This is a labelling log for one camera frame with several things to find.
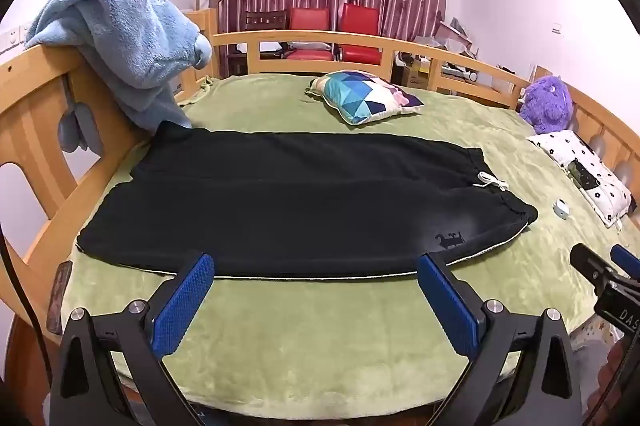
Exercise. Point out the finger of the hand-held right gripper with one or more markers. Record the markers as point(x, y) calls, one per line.
point(592, 263)
point(627, 261)

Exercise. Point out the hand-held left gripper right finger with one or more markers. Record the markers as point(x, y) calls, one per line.
point(446, 307)

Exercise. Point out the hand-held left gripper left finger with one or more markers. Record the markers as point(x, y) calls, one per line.
point(184, 307)

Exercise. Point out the black pants with white stripe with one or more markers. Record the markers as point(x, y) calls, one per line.
point(300, 206)

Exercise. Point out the small white blue gadget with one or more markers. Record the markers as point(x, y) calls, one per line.
point(560, 209)

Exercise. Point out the white flower print pillow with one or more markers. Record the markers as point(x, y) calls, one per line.
point(590, 171)

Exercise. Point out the green plush blanket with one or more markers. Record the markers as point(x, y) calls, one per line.
point(325, 341)

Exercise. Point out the purple plush toy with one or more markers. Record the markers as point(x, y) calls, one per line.
point(547, 103)

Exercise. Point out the grey hanging cloth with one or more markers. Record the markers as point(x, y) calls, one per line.
point(80, 126)

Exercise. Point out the geometric print pillow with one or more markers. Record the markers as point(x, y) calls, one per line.
point(365, 98)

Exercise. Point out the pile of cardboard boxes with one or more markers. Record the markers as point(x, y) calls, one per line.
point(440, 51)

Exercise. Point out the light blue fleece blanket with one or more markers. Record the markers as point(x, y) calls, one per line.
point(125, 36)

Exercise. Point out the dark wooden chair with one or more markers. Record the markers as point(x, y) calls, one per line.
point(265, 20)

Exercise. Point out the wooden bed frame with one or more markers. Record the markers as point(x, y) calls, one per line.
point(30, 131)

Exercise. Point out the white wall socket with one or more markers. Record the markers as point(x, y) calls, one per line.
point(10, 38)

